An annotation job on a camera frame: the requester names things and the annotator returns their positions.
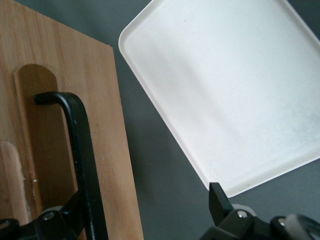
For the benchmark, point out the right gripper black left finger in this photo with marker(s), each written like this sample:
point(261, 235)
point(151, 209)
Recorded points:
point(55, 225)

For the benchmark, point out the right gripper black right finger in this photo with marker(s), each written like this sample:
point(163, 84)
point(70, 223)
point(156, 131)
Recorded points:
point(225, 217)

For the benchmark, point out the wooden drawer with tall front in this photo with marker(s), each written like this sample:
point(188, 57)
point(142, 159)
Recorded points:
point(100, 125)

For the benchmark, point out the cream plastic tray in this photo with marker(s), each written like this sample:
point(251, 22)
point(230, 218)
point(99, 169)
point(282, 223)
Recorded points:
point(225, 87)

